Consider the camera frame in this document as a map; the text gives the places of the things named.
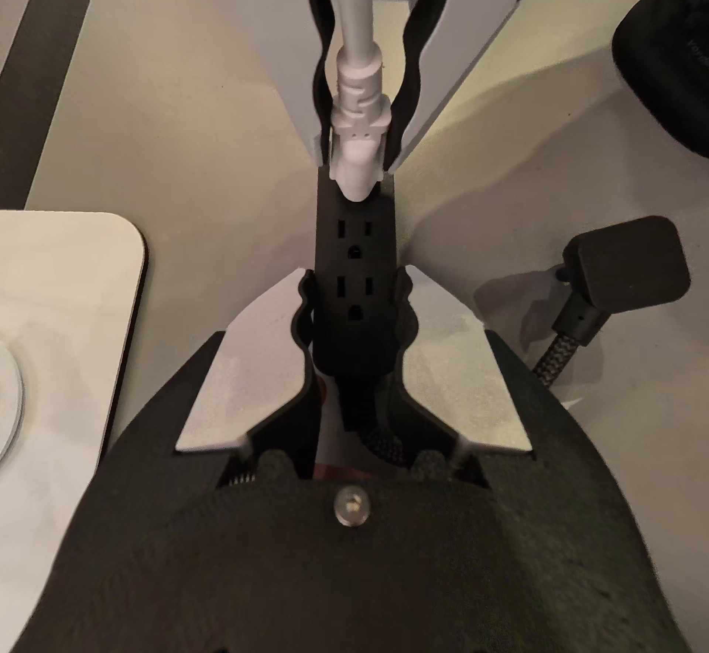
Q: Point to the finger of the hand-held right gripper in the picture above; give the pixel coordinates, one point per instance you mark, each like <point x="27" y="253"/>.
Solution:
<point x="471" y="10"/>
<point x="277" y="27"/>

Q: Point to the black power strip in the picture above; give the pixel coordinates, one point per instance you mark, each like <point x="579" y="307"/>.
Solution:
<point x="382" y="254"/>

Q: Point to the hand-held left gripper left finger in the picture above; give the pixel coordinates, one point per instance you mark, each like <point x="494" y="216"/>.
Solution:
<point x="249" y="381"/>

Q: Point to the black flat angled plug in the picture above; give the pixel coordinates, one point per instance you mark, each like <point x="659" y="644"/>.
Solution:
<point x="631" y="259"/>

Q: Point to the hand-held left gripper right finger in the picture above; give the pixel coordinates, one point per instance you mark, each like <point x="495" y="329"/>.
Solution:
<point x="465" y="381"/>

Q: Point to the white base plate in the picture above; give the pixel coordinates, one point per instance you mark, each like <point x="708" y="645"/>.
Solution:
<point x="66" y="287"/>

